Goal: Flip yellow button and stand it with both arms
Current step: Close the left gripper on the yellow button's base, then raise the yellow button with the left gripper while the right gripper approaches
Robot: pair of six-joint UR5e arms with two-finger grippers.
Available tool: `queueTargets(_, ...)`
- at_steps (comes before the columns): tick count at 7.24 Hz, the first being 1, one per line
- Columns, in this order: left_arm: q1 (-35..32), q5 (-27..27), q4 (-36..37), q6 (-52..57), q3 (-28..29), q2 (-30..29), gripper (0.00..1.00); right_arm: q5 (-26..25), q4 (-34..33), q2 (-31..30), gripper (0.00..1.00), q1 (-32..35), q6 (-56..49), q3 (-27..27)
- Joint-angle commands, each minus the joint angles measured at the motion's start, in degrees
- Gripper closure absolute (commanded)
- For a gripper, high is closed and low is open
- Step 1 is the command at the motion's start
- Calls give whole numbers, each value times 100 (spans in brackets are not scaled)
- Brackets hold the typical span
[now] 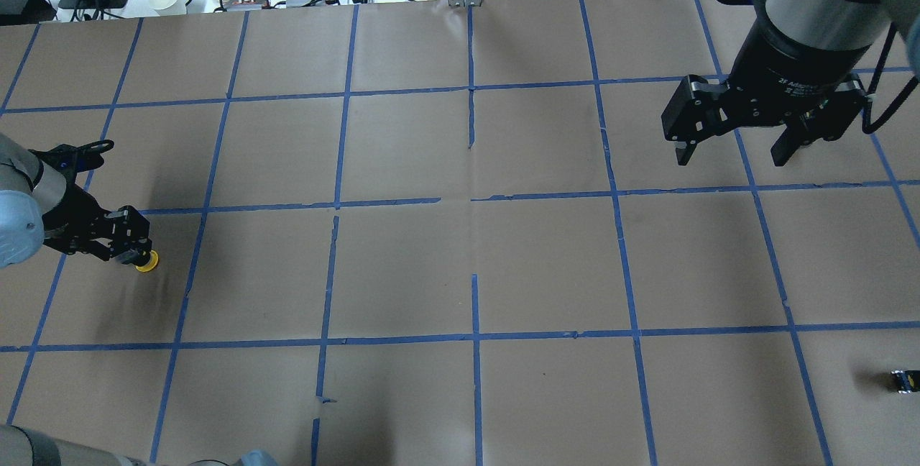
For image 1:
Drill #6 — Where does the black switch block at edge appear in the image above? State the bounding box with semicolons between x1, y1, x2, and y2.
890;369;920;394

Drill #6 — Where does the white paper cup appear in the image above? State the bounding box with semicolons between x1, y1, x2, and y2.
148;0;187;17

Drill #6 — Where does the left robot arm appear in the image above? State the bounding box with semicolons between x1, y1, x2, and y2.
1;134;159;273

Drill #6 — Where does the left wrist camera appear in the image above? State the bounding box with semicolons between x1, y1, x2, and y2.
30;139;115;177

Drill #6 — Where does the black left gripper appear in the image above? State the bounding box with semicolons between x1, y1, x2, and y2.
43;188;152;265

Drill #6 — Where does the yellow push button switch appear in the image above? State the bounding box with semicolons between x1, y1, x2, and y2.
131;250;159;273

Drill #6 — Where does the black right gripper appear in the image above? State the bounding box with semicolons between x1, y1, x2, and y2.
661;20;868;167

